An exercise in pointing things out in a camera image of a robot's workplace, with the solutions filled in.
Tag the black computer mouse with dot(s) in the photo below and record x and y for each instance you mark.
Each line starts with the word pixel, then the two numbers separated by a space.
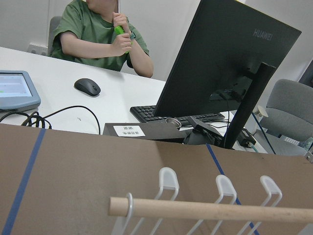
pixel 87 86

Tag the person in green shirt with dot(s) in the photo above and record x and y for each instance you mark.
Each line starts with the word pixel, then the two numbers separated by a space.
pixel 96 33

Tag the black laptop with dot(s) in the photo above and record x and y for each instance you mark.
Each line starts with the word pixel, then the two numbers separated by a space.
pixel 147 131

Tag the grey office chair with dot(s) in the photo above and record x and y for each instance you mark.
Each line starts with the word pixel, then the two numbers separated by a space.
pixel 290 110

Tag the white wire cup rack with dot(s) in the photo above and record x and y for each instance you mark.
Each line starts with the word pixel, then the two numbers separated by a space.
pixel 124 208

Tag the near teach pendant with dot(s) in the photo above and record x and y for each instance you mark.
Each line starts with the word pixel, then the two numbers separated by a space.
pixel 17 91

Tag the black huawei monitor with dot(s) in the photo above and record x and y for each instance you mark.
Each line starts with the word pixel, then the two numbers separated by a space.
pixel 228 56

